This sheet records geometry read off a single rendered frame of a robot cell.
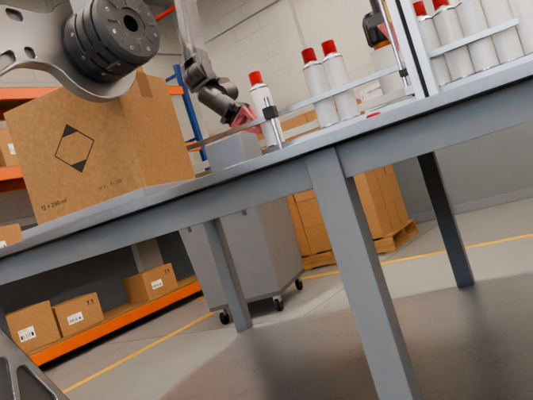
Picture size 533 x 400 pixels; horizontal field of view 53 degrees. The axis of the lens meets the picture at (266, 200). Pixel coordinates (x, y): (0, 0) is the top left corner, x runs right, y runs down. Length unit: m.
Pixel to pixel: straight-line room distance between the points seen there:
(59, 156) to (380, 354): 0.79
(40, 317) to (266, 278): 1.92
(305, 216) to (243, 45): 2.91
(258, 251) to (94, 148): 2.50
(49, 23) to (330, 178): 0.58
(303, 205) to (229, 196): 3.98
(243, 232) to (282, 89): 3.46
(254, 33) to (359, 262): 6.23
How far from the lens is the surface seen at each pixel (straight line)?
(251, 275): 3.67
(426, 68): 1.18
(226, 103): 1.48
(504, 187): 5.89
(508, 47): 1.31
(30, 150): 1.32
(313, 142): 0.91
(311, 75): 1.38
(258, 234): 3.58
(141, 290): 5.33
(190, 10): 1.65
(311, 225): 5.00
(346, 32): 6.40
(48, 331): 4.70
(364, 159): 0.93
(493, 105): 0.90
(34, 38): 1.07
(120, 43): 1.01
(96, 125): 1.21
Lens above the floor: 0.75
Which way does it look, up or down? level
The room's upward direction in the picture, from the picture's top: 17 degrees counter-clockwise
